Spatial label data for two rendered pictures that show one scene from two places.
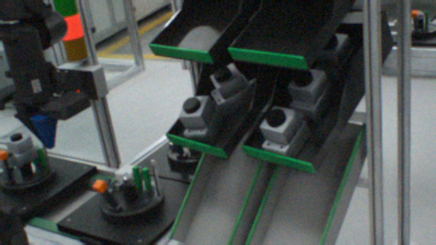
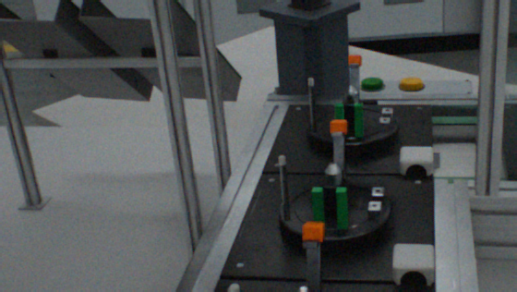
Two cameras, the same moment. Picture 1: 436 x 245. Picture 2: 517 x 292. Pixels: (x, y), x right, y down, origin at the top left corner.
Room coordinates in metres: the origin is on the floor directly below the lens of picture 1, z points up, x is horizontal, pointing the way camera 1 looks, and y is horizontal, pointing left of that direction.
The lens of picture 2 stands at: (1.97, -0.31, 1.47)
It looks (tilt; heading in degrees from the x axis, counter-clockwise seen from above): 26 degrees down; 154
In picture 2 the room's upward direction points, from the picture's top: 4 degrees counter-clockwise
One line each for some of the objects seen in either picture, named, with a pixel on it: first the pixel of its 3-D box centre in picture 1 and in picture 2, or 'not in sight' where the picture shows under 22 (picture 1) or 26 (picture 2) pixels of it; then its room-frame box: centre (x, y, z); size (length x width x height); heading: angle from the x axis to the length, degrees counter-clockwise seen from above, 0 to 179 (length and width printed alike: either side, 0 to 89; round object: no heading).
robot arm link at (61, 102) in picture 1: (33, 84); not in sight; (0.86, 0.28, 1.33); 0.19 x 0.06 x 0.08; 55
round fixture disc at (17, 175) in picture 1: (28, 176); not in sight; (1.25, 0.49, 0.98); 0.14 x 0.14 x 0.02
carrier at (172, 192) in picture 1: (129, 188); (352, 110); (1.06, 0.21, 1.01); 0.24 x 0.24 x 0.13; 55
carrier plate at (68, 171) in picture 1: (30, 183); not in sight; (1.25, 0.49, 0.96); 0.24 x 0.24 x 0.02; 55
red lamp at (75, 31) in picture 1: (70, 26); not in sight; (1.26, 0.30, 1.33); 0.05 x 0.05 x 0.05
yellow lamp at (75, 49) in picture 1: (75, 48); not in sight; (1.26, 0.30, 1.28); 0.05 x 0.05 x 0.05
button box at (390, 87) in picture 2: not in sight; (411, 102); (0.93, 0.40, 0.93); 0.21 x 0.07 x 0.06; 55
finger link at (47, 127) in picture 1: (53, 131); not in sight; (0.85, 0.27, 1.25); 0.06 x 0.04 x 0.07; 145
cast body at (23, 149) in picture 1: (23, 146); not in sight; (1.26, 0.48, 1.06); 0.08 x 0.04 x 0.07; 146
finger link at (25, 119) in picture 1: (38, 128); not in sight; (0.87, 0.30, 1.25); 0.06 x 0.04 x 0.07; 145
